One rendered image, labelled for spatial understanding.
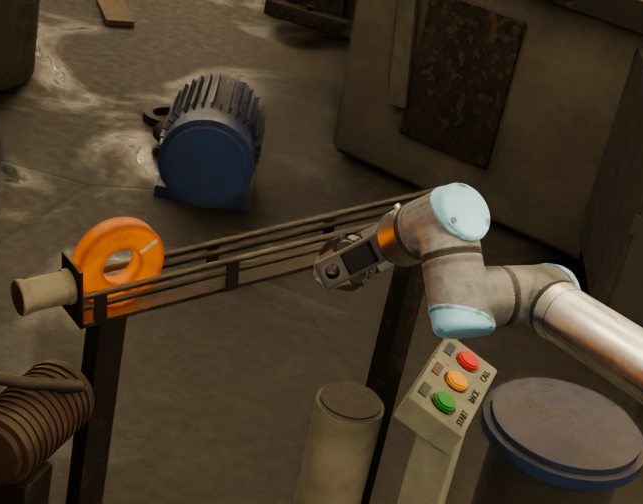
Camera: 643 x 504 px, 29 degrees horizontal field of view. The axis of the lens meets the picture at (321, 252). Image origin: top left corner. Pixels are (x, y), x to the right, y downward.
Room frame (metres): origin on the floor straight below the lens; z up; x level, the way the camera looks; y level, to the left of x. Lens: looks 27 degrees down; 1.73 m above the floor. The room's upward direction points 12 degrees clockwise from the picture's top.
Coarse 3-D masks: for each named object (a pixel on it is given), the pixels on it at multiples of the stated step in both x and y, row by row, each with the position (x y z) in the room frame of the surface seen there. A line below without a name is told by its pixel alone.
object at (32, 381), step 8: (0, 376) 1.58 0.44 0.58; (8, 376) 1.59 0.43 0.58; (16, 376) 1.60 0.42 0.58; (0, 384) 1.58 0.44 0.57; (8, 384) 1.59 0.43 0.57; (16, 384) 1.59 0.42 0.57; (24, 384) 1.60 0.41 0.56; (32, 384) 1.61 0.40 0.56; (40, 384) 1.61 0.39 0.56; (48, 384) 1.62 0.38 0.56; (56, 384) 1.62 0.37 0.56; (64, 384) 1.63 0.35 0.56; (72, 384) 1.64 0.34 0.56; (80, 384) 1.64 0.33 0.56; (64, 392) 1.65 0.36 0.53; (72, 392) 1.65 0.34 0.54
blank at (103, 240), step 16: (112, 224) 1.78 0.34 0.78; (128, 224) 1.78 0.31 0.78; (144, 224) 1.81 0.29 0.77; (80, 240) 1.76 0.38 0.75; (96, 240) 1.75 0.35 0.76; (112, 240) 1.76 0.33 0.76; (128, 240) 1.78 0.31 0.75; (144, 240) 1.80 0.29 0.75; (160, 240) 1.82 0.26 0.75; (80, 256) 1.74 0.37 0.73; (96, 256) 1.75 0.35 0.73; (144, 256) 1.80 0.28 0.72; (160, 256) 1.82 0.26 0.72; (96, 272) 1.75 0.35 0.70; (128, 272) 1.81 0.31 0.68; (144, 272) 1.80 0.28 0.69; (96, 288) 1.75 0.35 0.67; (144, 288) 1.81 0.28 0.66; (112, 304) 1.77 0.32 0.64
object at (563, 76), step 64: (384, 0) 4.04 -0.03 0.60; (448, 0) 3.91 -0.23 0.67; (512, 0) 3.82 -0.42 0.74; (576, 0) 3.63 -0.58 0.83; (640, 0) 3.54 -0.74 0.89; (384, 64) 4.01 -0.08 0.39; (448, 64) 3.88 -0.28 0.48; (512, 64) 3.77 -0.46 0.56; (576, 64) 3.69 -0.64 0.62; (384, 128) 3.98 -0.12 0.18; (448, 128) 3.85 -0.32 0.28; (512, 128) 3.76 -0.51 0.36; (576, 128) 3.66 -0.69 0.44; (512, 192) 3.73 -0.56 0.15; (576, 192) 3.63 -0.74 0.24; (576, 256) 3.62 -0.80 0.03
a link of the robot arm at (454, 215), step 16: (432, 192) 1.68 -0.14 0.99; (448, 192) 1.65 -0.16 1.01; (464, 192) 1.67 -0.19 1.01; (400, 208) 1.72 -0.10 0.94; (416, 208) 1.68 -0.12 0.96; (432, 208) 1.65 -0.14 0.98; (448, 208) 1.63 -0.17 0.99; (464, 208) 1.65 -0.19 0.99; (480, 208) 1.67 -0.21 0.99; (400, 224) 1.69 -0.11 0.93; (416, 224) 1.66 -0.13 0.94; (432, 224) 1.64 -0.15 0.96; (448, 224) 1.62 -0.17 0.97; (464, 224) 1.63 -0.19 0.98; (480, 224) 1.65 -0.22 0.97; (400, 240) 1.68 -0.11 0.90; (416, 240) 1.66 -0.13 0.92; (432, 240) 1.63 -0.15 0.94; (448, 240) 1.62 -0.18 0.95; (464, 240) 1.63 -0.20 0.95; (416, 256) 1.68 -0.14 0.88
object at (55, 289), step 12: (48, 276) 1.72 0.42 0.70; (60, 276) 1.72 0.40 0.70; (72, 276) 1.72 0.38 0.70; (12, 288) 1.70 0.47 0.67; (24, 288) 1.67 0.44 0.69; (36, 288) 1.69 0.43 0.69; (48, 288) 1.69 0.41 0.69; (60, 288) 1.70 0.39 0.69; (72, 288) 1.71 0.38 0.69; (24, 300) 1.66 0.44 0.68; (36, 300) 1.68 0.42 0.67; (48, 300) 1.69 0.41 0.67; (60, 300) 1.70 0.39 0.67; (72, 300) 1.71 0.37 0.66; (24, 312) 1.66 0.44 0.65
